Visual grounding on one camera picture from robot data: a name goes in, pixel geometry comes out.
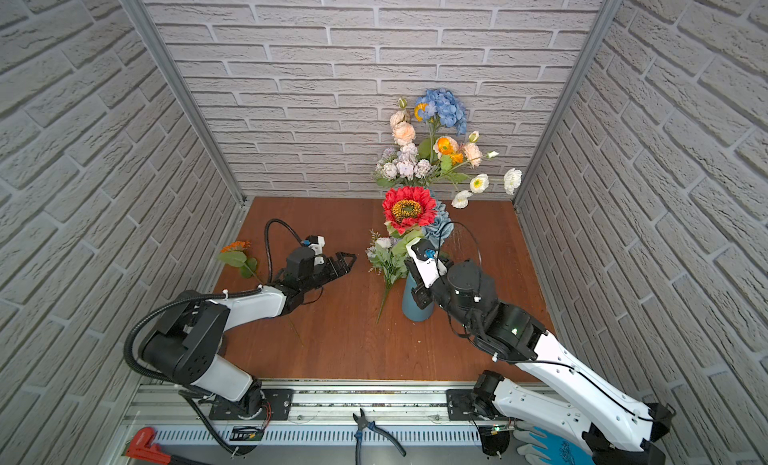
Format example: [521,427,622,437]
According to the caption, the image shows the black corrugated cable conduit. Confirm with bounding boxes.
[122,218,304,457]

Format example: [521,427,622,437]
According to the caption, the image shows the red gerbera flower stem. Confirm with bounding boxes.
[382,186,436,238]

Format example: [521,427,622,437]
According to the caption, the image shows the red clamp tool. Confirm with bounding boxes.
[124,427,206,465]

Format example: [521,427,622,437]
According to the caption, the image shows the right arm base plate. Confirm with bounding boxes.
[446,389,500,421]

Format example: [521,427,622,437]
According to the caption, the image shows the orange gerbera flower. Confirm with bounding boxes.
[217,240,262,283]

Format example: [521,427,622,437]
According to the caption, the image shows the white ranunculus flower stem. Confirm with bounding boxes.
[451,168,523,209]

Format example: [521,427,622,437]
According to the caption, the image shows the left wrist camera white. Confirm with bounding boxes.
[302,235,326,266]

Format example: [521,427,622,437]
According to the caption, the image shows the dusty blue hydrangea stem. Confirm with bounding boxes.
[422,200,454,249]

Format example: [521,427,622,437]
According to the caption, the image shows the teal ceramic vase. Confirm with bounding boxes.
[401,274,434,323]

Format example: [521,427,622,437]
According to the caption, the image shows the blue hydrangea flower stem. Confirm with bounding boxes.
[413,88,468,164]

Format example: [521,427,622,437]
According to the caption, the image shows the aluminium mounting rail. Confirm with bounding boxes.
[116,380,524,447]

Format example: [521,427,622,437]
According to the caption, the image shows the blue handled pliers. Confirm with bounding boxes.
[353,408,407,465]

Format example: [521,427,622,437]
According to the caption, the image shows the white lilac bouquet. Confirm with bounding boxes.
[366,229,420,322]
[373,143,436,188]

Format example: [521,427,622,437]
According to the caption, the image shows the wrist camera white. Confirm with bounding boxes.
[302,235,326,266]
[406,238,447,289]

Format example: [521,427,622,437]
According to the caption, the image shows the peach rose flower stem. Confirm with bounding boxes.
[433,131,484,173]

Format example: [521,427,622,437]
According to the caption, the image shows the blue grey work glove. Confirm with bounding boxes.
[513,424,594,465]

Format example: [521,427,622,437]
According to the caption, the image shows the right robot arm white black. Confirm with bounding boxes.
[406,258,675,464]

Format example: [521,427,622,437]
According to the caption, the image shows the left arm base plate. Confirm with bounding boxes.
[208,388,294,421]

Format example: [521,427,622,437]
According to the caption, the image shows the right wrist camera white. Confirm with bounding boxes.
[406,238,447,289]

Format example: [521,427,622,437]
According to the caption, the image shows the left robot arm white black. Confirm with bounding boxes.
[126,240,357,415]

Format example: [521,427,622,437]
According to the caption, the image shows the orange yellow flower stem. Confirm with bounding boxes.
[413,103,467,162]

